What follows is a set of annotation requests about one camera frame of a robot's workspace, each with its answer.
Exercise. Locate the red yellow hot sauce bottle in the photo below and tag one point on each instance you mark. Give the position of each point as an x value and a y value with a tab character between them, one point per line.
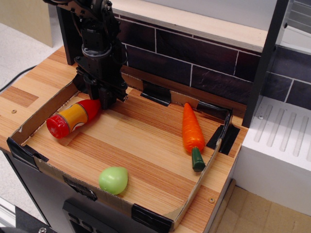
72	118

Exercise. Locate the wooden shelf with black posts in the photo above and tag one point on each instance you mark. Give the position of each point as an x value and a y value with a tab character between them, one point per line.
228	33

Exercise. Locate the cardboard fence with black tape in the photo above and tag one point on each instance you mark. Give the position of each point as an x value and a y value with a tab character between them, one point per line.
142	134

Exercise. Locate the white toy sink drainboard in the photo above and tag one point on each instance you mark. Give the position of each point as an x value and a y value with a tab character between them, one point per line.
275	158

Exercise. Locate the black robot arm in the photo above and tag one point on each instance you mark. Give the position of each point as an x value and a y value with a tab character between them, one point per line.
96	24

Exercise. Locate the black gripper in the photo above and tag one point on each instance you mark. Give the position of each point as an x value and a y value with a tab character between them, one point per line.
102	77

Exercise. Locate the orange toy carrot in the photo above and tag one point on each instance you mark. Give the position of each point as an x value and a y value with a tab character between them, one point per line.
193	139

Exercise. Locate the green toy pear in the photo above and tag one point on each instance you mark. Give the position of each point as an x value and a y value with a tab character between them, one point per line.
113	180

